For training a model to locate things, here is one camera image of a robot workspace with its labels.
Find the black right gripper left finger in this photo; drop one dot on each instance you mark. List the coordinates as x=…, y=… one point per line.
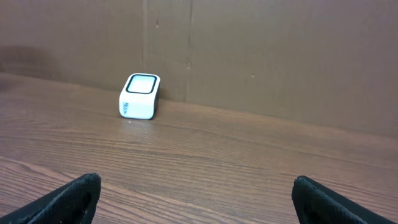
x=72, y=203

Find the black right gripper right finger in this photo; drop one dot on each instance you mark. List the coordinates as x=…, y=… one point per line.
x=316, y=204

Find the white barcode scanner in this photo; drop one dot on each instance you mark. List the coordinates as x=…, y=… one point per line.
x=140, y=96

